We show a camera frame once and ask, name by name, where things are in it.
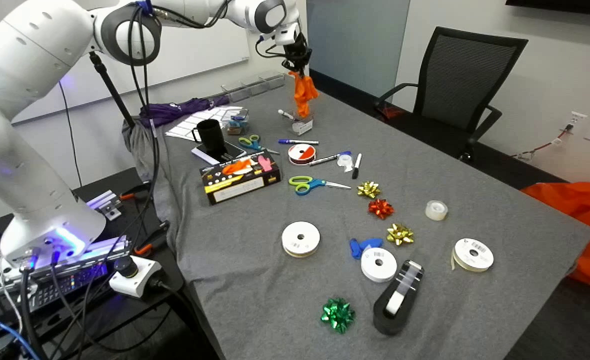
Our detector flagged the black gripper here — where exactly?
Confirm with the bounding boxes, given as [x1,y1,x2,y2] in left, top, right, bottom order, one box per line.
[283,36,312,73]

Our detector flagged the orange ribbon bundle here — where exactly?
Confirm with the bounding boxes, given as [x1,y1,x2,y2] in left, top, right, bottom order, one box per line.
[293,73,319,120]

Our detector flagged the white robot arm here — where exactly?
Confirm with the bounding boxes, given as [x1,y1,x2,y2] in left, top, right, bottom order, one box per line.
[0,0,311,269]

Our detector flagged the clear stationery holder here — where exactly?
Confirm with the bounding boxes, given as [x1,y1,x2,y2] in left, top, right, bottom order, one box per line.
[291,120,315,136]

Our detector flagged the clear holder with blue tape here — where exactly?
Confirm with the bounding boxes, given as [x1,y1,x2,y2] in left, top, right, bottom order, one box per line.
[228,115,248,136]

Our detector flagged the white marker blue cap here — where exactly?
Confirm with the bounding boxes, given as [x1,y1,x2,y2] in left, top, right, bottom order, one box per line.
[308,153,352,167]

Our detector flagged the black cup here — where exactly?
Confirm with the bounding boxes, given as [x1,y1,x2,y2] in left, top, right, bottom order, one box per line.
[193,120,224,150]

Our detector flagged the black marker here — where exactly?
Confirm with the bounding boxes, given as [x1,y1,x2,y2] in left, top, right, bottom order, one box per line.
[352,153,363,181]

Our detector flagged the black and yellow box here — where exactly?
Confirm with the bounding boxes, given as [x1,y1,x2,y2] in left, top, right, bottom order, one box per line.
[203,154,283,205]

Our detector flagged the red ribbon spool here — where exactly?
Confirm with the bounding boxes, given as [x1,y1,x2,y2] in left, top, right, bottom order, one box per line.
[289,144,316,164]

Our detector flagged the whiteboard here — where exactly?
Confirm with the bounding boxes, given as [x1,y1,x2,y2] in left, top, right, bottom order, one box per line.
[17,20,250,122]

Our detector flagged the white tablet with black screen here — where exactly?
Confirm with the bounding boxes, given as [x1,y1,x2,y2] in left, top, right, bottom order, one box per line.
[193,142,244,164]

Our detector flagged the gold gift bow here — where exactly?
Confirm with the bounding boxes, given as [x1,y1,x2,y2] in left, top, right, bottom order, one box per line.
[359,181,380,201]
[386,225,416,247]

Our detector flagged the purple cloth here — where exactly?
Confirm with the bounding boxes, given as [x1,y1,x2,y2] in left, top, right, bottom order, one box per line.
[139,97,231,129]

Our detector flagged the black mesh office chair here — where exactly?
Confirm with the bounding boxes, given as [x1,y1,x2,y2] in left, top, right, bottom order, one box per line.
[374,26,528,163]

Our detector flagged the grey table cloth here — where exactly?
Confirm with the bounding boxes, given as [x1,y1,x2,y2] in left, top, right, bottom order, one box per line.
[127,98,590,360]

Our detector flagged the red gift bow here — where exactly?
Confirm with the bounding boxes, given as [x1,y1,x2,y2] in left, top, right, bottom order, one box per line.
[368,199,395,220]

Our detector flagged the white ribbon spool left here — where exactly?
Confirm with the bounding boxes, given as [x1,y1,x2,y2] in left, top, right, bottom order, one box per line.
[281,222,322,259]

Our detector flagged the white ribbon spool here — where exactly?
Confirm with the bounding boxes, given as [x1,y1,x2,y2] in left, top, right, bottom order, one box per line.
[361,249,398,282]
[452,238,496,275]
[281,222,322,259]

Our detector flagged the blue gift bow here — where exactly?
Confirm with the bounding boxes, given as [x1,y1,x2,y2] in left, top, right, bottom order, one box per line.
[348,238,385,260]

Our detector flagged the clear tape roll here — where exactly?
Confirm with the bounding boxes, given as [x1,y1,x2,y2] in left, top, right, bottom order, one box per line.
[424,201,449,222]

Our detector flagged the white ribbon spool middle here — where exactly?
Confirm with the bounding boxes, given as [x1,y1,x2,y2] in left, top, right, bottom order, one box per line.
[361,249,398,282]

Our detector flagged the green gift bow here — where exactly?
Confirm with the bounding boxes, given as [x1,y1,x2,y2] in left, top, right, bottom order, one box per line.
[320,299,356,335]

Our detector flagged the white ribbon spool right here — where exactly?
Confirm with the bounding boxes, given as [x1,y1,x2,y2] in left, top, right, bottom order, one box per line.
[452,238,496,275]

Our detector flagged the black tape dispenser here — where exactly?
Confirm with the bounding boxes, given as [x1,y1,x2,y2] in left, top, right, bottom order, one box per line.
[374,260,424,337]

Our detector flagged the white controller device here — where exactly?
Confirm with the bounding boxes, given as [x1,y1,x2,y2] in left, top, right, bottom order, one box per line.
[109,256,162,299]

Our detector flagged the blue green handled scissors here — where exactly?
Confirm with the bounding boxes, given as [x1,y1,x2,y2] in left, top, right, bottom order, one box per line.
[289,176,348,197]

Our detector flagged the camera tripod stand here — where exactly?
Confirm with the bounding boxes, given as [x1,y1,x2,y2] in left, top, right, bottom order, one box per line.
[88,51,134,127]

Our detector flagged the wall television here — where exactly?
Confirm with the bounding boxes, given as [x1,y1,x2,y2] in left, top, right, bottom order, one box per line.
[507,0,590,15]

